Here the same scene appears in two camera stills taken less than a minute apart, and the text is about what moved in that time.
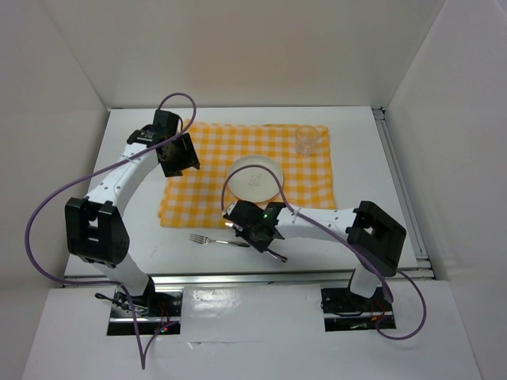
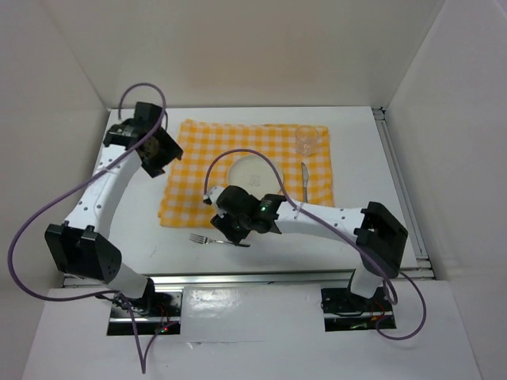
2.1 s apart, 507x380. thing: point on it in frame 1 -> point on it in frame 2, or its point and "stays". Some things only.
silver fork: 207,241 stays
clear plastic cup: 306,138 stays
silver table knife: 276,255 -> 305,180
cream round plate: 255,184 stays
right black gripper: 261,245 -> 224,225
